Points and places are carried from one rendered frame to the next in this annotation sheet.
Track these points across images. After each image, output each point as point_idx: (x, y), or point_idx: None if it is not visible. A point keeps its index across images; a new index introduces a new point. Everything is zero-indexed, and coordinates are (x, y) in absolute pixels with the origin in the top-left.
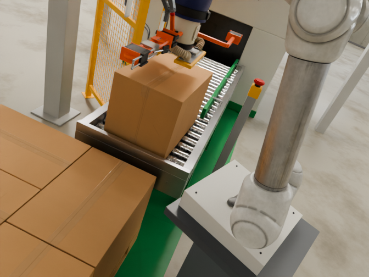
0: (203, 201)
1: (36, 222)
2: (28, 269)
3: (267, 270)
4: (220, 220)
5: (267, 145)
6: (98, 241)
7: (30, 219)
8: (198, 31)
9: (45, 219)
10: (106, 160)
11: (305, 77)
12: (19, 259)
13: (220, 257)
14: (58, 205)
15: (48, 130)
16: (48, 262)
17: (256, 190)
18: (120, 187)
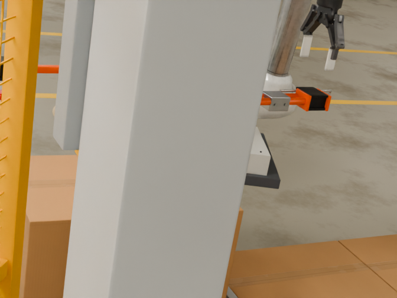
0: (261, 148)
1: (374, 283)
2: (390, 262)
3: None
4: (260, 141)
5: (296, 45)
6: (323, 249)
7: (379, 287)
8: None
9: (364, 281)
10: (253, 295)
11: None
12: (396, 270)
13: (270, 152)
14: (346, 284)
15: None
16: (374, 258)
17: (290, 76)
18: (262, 267)
